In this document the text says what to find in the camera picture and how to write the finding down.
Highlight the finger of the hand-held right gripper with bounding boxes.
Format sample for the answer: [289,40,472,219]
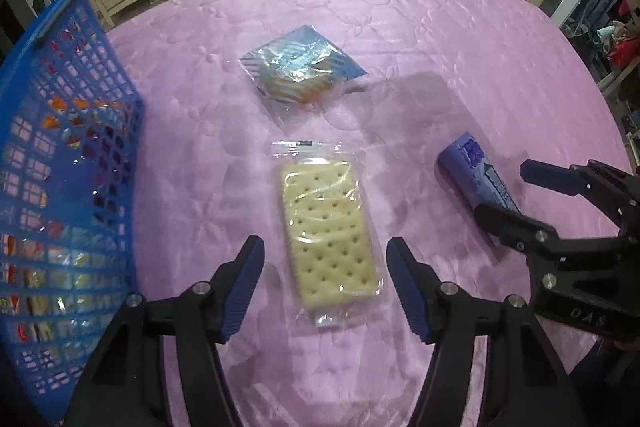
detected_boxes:
[474,203,626,265]
[520,158,640,233]

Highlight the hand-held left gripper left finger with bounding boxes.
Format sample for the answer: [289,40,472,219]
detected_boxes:
[75,234,266,427]

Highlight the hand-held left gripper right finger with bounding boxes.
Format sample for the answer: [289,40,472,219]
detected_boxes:
[386,236,573,427]

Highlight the purple blue gum packet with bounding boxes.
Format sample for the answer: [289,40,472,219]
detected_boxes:
[436,132,523,248]

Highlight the clear square cracker packet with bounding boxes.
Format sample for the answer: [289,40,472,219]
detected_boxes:
[271,139,388,333]

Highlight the blue plastic mesh basket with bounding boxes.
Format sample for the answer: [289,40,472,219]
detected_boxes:
[0,0,146,413]

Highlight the person's dark trouser leg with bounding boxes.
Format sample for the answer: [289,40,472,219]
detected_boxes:
[570,337,636,408]

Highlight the pink embossed tablecloth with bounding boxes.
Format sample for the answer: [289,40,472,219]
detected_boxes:
[105,0,633,427]

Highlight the pile of assorted snack packets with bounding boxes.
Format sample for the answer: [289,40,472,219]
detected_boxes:
[0,97,131,383]

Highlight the blue striped snack packet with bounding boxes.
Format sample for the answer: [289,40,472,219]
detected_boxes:
[239,25,368,128]

